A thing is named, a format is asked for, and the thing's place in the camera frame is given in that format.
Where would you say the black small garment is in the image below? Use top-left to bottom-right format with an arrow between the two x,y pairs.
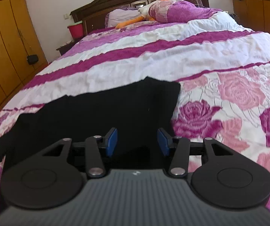
0,76 -> 182,177

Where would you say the dark wooden nightstand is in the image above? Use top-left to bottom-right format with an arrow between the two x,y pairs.
56,38 -> 81,56

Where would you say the small black bag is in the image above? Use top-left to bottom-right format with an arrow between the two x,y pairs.
27,54 -> 39,65

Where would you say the red plastic bucket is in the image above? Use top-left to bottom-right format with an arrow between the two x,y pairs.
67,21 -> 84,39

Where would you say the lilac pillow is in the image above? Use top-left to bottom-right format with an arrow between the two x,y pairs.
105,7 -> 141,28

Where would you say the wooden wardrobe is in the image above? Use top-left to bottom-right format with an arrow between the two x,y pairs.
0,0 -> 48,109

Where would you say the white goose plush toy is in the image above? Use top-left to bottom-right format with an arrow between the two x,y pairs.
115,0 -> 182,29

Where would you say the wooden drawer desk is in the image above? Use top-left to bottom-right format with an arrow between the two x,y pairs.
233,0 -> 270,33

